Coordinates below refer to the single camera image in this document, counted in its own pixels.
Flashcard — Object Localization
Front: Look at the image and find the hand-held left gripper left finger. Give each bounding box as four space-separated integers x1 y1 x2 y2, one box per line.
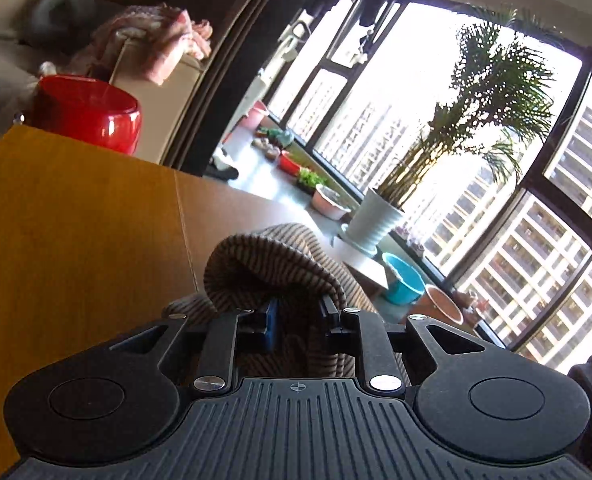
108 297 283 394

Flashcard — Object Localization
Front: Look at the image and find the grey neck pillow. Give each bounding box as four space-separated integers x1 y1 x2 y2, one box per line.
23 0 97 49

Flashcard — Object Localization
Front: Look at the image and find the pink bowl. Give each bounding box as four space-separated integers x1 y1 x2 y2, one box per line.
310 183 352 221

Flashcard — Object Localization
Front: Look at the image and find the striped beige garment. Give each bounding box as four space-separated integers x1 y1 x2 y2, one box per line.
168 222 413 387

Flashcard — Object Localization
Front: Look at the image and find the dark curtain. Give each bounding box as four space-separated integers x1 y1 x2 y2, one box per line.
163 0 347 177

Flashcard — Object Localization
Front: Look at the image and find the red basin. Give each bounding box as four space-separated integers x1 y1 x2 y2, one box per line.
279 151 303 176

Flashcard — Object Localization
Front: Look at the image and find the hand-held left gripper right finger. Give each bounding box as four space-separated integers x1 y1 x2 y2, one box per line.
318 294 488 392

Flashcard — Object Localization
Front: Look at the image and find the teal toy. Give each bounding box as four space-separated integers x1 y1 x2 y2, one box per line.
268 127 295 149

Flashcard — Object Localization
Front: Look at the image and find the tray of green seedlings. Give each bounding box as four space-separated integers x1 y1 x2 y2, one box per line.
296 168 329 195

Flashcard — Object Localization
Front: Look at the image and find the pink patterned blanket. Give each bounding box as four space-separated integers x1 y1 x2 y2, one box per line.
92 2 215 87

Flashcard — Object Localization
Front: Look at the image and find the blue basin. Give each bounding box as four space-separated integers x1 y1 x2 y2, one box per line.
381 252 427 306

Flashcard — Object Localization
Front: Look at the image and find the white ribbed plant pot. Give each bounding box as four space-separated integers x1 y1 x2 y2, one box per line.
345 187 407 257

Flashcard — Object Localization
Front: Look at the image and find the red glossy tub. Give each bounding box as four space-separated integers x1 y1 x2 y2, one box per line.
28 74 143 156

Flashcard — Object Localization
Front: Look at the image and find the terracotta plant pot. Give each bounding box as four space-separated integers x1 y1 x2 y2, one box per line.
418 283 465 329

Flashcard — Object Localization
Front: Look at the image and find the pink bucket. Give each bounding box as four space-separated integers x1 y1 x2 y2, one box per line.
238 100 271 131

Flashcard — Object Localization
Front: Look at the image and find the green palm plant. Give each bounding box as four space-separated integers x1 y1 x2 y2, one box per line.
376 4 573 212

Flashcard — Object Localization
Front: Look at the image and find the white standing appliance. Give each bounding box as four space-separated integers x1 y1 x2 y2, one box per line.
257 10 315 97

